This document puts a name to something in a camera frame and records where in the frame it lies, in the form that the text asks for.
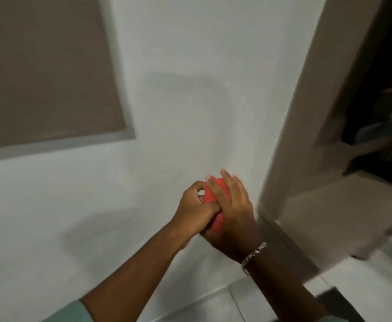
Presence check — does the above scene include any beige door frame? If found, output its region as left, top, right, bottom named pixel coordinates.
left=256, top=0, right=392, bottom=277

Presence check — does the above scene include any red rubber ball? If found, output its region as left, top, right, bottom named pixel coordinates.
left=201, top=178, right=232, bottom=232

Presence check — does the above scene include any silver chain bracelet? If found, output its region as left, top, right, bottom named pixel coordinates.
left=240, top=242, right=268, bottom=276

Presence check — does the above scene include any brown wall panel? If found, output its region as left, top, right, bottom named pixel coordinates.
left=0, top=0, right=137, bottom=163

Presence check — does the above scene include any person's left hand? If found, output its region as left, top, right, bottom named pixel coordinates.
left=170, top=180, right=222, bottom=248

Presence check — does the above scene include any green shirt sleeve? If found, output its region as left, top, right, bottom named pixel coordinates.
left=318, top=314, right=351, bottom=322
left=42, top=300, right=93, bottom=322

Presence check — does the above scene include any person's right forearm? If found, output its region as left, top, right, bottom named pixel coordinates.
left=243, top=245, right=331, bottom=322

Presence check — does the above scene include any person's right hand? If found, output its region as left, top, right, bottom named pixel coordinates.
left=200, top=169, right=261, bottom=263

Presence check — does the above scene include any person's left forearm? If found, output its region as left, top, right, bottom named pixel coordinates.
left=79, top=222, right=196, bottom=322

